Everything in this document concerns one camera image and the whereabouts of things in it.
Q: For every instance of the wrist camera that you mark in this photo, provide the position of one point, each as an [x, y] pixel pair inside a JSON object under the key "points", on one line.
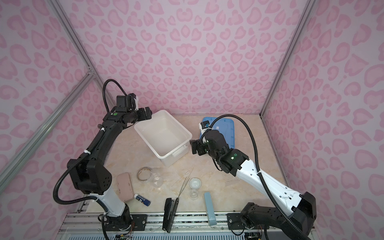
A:
{"points": [[127, 103], [205, 126]]}

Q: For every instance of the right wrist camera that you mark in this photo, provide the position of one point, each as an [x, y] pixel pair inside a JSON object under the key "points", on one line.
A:
{"points": [[205, 126]]}

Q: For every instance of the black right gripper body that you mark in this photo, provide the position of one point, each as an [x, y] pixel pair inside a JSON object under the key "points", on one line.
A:
{"points": [[214, 154]]}

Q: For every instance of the blue plastic bin lid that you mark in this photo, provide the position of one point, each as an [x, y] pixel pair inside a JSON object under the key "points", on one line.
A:
{"points": [[226, 127]]}

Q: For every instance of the aluminium front rail base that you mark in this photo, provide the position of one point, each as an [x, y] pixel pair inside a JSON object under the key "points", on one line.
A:
{"points": [[186, 226]]}

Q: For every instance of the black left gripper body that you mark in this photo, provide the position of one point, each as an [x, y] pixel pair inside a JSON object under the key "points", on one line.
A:
{"points": [[137, 115]]}

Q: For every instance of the light blue rectangular case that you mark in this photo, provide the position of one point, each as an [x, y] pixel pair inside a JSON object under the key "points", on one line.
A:
{"points": [[212, 221]]}

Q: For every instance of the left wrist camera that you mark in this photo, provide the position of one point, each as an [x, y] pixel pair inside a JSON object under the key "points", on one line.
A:
{"points": [[127, 103]]}

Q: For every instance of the clear glass watch dish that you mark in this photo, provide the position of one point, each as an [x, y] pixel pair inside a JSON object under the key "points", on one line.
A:
{"points": [[195, 183]]}

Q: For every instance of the small clear glass beaker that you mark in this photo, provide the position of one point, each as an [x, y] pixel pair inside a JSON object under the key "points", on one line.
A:
{"points": [[194, 194]]}

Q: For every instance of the white plastic storage bin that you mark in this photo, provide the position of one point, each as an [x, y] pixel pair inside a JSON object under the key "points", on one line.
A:
{"points": [[165, 136]]}

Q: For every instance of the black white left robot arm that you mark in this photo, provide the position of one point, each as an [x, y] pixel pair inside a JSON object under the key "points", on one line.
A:
{"points": [[90, 176]]}

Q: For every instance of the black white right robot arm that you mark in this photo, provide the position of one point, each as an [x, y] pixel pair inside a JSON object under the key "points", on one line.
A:
{"points": [[292, 212]]}

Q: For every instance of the blue glue stick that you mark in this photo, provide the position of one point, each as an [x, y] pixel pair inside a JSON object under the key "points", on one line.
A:
{"points": [[142, 200]]}

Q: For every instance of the metal tweezers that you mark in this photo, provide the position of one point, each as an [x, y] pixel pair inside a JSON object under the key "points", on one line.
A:
{"points": [[186, 181]]}

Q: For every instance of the pink glasses case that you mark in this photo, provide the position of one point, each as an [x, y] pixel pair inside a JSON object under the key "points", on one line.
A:
{"points": [[126, 192]]}

